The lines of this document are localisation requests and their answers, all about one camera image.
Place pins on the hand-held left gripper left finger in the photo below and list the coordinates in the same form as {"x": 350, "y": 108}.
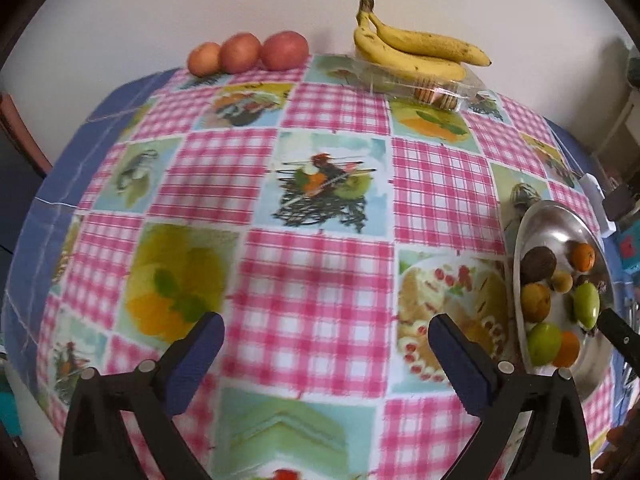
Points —
{"x": 192, "y": 360}

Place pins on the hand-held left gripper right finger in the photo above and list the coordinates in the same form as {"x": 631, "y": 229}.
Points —
{"x": 462, "y": 362}

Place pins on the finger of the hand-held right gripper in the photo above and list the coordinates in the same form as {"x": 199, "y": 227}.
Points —
{"x": 620, "y": 337}

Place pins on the green mango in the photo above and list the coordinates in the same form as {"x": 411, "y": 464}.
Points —
{"x": 544, "y": 343}
{"x": 586, "y": 304}

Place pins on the small dark brown fruit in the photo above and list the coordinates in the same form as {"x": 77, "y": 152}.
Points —
{"x": 586, "y": 280}

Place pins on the small yellow fruit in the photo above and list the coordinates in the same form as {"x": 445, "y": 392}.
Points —
{"x": 562, "y": 281}
{"x": 535, "y": 301}

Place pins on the orange with green stem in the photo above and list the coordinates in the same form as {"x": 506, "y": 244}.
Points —
{"x": 582, "y": 256}

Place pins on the large dark brown fruit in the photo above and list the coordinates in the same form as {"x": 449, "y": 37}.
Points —
{"x": 537, "y": 264}

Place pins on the stainless steel bowl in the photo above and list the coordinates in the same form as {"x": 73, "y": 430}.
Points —
{"x": 550, "y": 230}

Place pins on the person's right hand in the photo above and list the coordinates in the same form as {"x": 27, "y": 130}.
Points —
{"x": 622, "y": 447}

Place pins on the blue toy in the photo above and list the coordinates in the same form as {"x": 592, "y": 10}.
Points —
{"x": 631, "y": 255}

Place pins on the black power adapter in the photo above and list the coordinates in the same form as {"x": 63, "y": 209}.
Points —
{"x": 620, "y": 205}

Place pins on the white power strip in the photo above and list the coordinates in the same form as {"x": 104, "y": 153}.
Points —
{"x": 595, "y": 190}

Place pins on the pink checkered tablecloth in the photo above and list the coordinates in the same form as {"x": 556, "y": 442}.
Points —
{"x": 325, "y": 270}

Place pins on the teal cloth bag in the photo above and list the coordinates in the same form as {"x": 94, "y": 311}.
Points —
{"x": 634, "y": 67}

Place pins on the clear plastic container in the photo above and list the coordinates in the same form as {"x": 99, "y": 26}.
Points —
{"x": 450, "y": 90}

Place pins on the brown wooden furniture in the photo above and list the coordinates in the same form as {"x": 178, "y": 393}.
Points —
{"x": 22, "y": 130}

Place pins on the small red apple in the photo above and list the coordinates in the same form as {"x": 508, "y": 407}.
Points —
{"x": 204, "y": 59}

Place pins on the yellow banana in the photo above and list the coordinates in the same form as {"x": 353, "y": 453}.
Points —
{"x": 435, "y": 45}
{"x": 400, "y": 60}

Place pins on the medium red apple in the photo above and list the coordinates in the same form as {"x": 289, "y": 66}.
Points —
{"x": 241, "y": 53}

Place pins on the large red apple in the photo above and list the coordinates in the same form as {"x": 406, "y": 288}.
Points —
{"x": 285, "y": 50}

